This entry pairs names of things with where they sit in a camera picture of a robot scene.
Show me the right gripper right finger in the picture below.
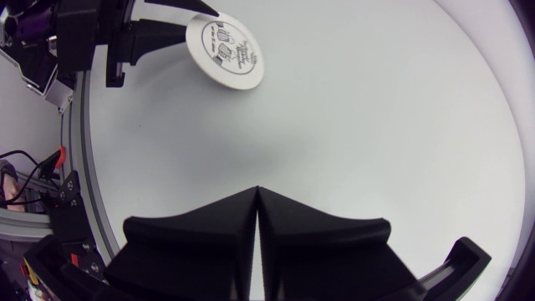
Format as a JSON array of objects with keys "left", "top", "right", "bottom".
[{"left": 257, "top": 186, "right": 420, "bottom": 301}]

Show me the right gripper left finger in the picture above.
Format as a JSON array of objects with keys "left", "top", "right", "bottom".
[{"left": 103, "top": 186, "right": 259, "bottom": 301}]

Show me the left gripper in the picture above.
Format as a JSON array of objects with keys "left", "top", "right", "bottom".
[{"left": 55, "top": 0, "right": 221, "bottom": 89}]

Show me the round white coaster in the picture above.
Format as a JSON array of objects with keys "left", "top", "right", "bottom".
[{"left": 185, "top": 12, "right": 266, "bottom": 91}]

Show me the person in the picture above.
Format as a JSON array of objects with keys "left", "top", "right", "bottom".
[{"left": 0, "top": 160, "right": 23, "bottom": 212}]

